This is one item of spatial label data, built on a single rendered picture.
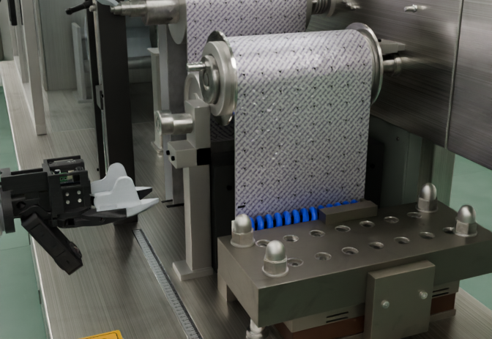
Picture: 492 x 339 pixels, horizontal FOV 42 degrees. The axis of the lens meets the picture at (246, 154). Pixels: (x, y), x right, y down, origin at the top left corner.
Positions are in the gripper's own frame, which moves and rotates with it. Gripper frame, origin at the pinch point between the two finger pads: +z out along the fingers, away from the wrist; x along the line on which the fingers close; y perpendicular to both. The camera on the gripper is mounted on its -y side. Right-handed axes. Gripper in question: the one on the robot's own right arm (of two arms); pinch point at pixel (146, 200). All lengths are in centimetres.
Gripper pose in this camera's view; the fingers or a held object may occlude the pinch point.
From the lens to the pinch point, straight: 96.7
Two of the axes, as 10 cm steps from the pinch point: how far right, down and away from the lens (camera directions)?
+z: 9.3, -1.2, 3.5
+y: 0.0, -9.4, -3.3
